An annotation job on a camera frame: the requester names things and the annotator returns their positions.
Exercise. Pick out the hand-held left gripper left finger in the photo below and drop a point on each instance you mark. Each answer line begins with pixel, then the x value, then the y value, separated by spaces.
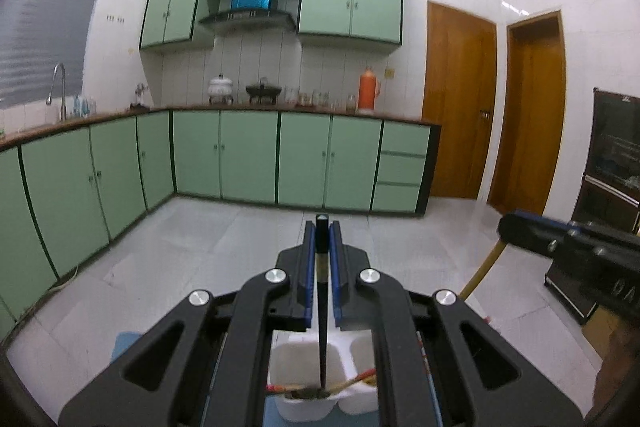
pixel 311 279

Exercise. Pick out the metal kitchen faucet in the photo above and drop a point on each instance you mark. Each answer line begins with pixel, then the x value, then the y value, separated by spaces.
pixel 61 92

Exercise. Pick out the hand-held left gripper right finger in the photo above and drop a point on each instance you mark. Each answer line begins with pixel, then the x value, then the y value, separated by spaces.
pixel 336 282

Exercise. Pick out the wooden chopstick with red end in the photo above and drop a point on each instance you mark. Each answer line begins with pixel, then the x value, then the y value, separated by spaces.
pixel 350 381

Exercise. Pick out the green base cabinets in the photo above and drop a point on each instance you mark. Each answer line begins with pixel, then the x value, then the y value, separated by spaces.
pixel 225 157

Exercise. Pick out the small cardboard box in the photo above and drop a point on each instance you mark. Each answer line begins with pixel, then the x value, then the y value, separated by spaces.
pixel 600 332

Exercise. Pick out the wall socket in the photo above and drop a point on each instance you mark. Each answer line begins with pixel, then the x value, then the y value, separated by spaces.
pixel 390 73

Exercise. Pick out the black chopstick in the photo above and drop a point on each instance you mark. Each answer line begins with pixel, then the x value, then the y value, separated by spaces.
pixel 322 234

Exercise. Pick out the wall switches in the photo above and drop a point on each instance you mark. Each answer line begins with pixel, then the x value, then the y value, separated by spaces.
pixel 115 19

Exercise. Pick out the grey range hood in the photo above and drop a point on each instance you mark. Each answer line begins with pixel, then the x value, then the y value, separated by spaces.
pixel 247 19

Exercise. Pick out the red patterned wooden chopstick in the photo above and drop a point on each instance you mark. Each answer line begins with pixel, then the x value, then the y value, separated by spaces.
pixel 280 389

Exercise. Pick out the small translucent bottles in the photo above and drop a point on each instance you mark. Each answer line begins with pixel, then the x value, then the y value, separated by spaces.
pixel 85 107

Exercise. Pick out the grey window blind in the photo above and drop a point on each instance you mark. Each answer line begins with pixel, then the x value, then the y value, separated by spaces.
pixel 50 17

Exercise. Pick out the white lidded pot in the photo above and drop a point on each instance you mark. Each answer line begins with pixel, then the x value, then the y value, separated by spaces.
pixel 220 89

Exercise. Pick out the orange thermos flask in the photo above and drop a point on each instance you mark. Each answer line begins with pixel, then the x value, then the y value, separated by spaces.
pixel 368 92

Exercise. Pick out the plain wooden door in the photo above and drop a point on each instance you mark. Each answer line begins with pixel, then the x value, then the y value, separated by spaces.
pixel 525 122

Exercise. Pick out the black cooking pot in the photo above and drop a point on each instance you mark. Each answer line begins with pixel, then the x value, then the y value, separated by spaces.
pixel 262 92

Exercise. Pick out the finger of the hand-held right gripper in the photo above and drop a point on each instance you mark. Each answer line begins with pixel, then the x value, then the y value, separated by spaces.
pixel 545 220
pixel 525 237

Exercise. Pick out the white plastic utensil holder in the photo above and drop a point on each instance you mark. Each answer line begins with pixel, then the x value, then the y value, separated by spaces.
pixel 295 357

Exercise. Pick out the row of glass jars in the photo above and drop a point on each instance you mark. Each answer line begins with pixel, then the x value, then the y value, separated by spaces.
pixel 320 99

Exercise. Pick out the black glass cabinet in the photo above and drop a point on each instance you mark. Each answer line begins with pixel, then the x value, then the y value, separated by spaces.
pixel 612 157

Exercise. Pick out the plain wooden chopstick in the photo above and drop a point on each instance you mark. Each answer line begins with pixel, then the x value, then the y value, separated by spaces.
pixel 482 269

